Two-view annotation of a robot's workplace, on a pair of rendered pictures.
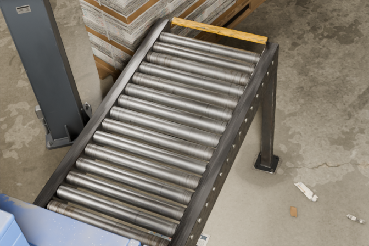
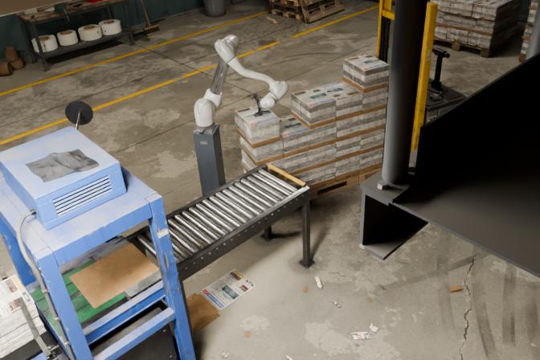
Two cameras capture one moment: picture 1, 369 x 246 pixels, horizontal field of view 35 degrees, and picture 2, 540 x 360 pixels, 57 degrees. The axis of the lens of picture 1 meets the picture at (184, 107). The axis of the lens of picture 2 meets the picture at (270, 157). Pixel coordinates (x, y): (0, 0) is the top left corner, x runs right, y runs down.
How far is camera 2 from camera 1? 1.96 m
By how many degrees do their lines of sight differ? 23
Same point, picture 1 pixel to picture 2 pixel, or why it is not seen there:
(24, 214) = (131, 177)
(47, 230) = (134, 182)
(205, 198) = (231, 235)
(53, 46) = (214, 165)
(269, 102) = (304, 220)
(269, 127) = (304, 236)
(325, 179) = (333, 280)
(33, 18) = (207, 148)
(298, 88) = (348, 232)
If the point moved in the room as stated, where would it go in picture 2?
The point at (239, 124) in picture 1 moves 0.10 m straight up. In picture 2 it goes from (267, 214) to (266, 203)
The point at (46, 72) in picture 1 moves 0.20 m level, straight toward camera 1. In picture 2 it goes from (209, 177) to (206, 190)
